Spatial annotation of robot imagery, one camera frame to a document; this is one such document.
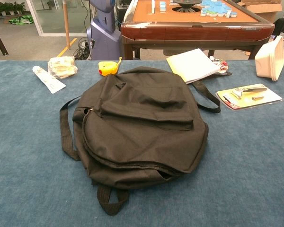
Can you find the green cloth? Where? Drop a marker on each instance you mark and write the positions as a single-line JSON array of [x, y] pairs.
[[21, 20]]

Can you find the blue mahjong tile pile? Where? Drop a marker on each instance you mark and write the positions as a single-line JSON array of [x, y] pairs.
[[215, 8]]

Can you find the yellow tape measure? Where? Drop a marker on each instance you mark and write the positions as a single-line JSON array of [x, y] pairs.
[[106, 68]]

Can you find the red snack pouch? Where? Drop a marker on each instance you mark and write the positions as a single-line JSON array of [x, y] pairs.
[[223, 64]]

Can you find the yellow notebook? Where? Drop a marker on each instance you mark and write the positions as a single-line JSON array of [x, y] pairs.
[[191, 65]]

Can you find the white squeeze tube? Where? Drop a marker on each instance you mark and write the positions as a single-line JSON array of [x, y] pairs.
[[47, 80]]

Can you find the green potted plants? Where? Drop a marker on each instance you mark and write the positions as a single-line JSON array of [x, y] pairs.
[[4, 7]]

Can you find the bread packet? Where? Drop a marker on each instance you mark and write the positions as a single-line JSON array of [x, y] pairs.
[[61, 67]]

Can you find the cardboard box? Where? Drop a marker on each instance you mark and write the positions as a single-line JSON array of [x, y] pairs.
[[265, 9]]

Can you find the blue felt table cloth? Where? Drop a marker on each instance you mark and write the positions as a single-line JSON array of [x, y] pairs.
[[26, 142]]

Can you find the black fabric backpack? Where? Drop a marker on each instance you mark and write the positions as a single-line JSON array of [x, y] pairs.
[[142, 123]]

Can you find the black mahjong table dial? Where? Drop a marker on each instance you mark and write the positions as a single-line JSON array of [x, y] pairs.
[[187, 3]]

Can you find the beige plastic container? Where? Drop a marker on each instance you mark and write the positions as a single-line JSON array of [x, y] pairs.
[[267, 61]]

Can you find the wooden pole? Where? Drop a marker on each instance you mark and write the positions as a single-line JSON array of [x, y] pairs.
[[66, 23]]

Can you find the blue robot kiosk base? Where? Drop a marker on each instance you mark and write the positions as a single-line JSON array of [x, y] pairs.
[[104, 35]]

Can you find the brown mahjong table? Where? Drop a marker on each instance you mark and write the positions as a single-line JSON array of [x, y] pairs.
[[191, 30]]

